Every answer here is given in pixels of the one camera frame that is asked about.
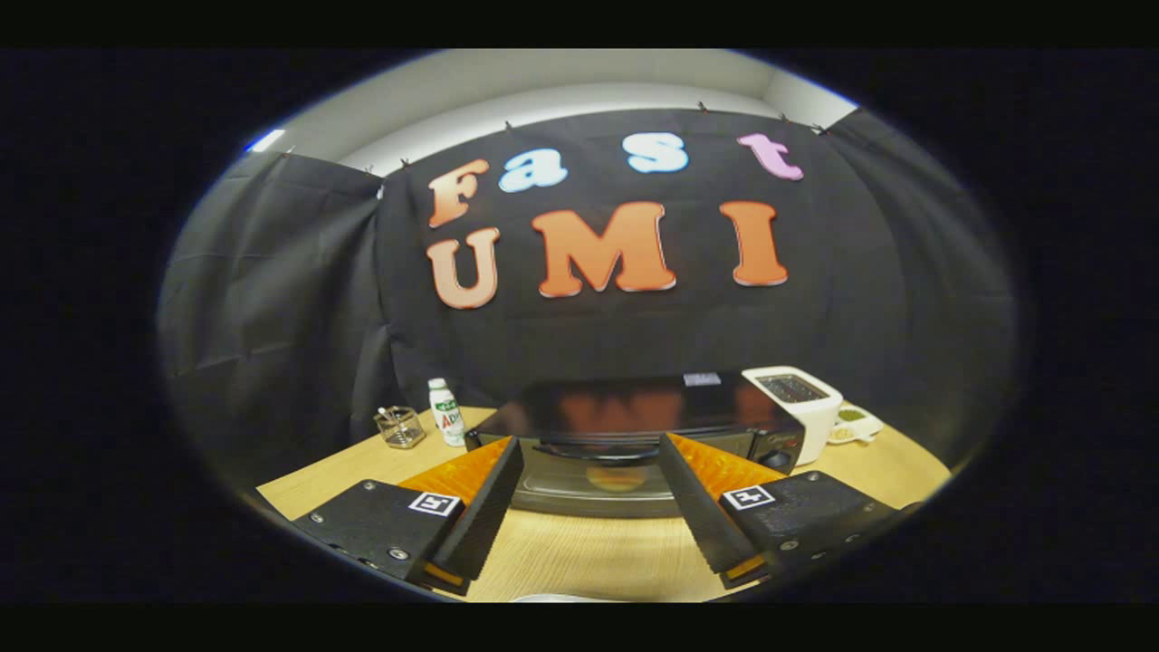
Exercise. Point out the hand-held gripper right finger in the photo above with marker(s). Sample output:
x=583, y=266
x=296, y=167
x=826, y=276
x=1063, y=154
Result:
x=697, y=516

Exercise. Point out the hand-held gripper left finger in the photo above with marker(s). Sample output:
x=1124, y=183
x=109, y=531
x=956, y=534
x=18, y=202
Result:
x=486, y=516

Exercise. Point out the round brown bagel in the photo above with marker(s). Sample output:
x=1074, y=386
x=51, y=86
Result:
x=616, y=477

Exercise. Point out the black toaster oven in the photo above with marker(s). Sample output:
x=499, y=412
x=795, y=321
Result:
x=625, y=407

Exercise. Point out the white bread toaster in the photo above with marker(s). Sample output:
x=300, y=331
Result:
x=815, y=417

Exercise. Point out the white bottle green label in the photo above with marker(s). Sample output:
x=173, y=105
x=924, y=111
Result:
x=446, y=415

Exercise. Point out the white plate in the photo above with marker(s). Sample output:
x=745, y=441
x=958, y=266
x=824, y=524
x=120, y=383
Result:
x=566, y=599

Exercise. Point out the small white dish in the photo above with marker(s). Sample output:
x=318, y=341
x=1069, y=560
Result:
x=856, y=424

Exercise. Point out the ceiling light panel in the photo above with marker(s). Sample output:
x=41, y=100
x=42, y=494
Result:
x=265, y=140

